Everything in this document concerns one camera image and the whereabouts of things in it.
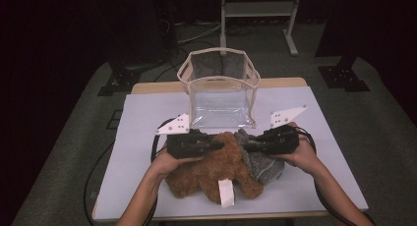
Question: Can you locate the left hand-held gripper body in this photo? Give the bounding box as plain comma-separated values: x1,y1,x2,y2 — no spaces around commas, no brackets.
154,113,214,160

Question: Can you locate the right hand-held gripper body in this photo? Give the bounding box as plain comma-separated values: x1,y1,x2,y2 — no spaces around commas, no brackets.
262,104,309,156

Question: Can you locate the grey fuzzy doll garment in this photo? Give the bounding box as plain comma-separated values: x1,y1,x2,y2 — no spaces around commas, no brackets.
234,128,285,187

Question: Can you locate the brown teddy bear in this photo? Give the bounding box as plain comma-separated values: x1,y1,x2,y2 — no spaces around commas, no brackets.
164,131,265,209

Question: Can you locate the clear plastic bag beige trim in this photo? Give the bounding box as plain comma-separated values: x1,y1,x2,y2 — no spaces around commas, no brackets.
175,46,263,130

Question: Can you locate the person's right hand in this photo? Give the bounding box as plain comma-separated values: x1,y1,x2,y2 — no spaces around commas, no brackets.
271,122,321,175

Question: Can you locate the person's left hand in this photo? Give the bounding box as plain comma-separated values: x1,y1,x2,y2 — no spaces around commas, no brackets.
149,150,205,180

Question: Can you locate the black floor box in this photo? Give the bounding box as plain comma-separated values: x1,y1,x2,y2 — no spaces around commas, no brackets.
106,109,124,131

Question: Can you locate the black stand base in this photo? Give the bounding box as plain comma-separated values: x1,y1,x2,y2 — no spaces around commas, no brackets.
96,60,142,97
318,53,372,93

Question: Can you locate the black upright stand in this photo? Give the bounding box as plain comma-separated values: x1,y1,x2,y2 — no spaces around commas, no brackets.
156,0,180,57

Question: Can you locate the white metal stand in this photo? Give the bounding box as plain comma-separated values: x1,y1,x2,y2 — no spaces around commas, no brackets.
219,0,303,57

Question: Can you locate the right hand-held gripper black cable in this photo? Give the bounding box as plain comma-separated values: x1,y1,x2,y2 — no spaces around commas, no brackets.
294,126,358,226

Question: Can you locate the hand-held gripper black cable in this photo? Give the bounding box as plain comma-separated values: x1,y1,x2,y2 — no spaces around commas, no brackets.
294,126,358,226
83,117,178,226

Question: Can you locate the left hand-held gripper black cable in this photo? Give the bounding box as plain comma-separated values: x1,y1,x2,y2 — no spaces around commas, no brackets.
83,117,178,226

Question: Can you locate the black floor cable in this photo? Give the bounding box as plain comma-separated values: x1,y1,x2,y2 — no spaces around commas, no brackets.
153,40,224,83

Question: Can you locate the white floor cable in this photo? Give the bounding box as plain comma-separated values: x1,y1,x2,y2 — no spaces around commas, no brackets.
178,23,222,45

